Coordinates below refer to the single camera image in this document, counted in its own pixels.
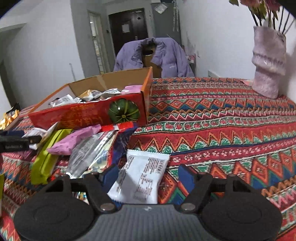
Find plate of orange peels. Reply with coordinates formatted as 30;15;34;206
0;109;20;130

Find purple puffer jacket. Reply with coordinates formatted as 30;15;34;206
113;38;194;78

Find pink packet in box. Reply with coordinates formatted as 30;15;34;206
121;85;142;94

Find red patterned tablecloth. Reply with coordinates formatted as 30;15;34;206
0;77;296;241

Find white snack packet back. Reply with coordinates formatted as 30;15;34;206
107;150;170;204

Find wooden chair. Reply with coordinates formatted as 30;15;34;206
142;43;162;78

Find silver foil snack packet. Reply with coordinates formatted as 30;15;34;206
66;131;116;179

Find dark entrance door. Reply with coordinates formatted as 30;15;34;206
109;8;148;55

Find dried pink roses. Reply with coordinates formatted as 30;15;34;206
228;0;295;35

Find pink snack packet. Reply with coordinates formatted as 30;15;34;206
47;124;101;156

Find red cardboard snack box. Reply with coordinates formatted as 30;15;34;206
28;67;153;130

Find pink textured vase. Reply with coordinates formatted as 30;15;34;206
252;26;287;99

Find green snack bar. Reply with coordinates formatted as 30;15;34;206
31;129;73;185

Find grey refrigerator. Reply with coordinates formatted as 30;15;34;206
151;1;182;45

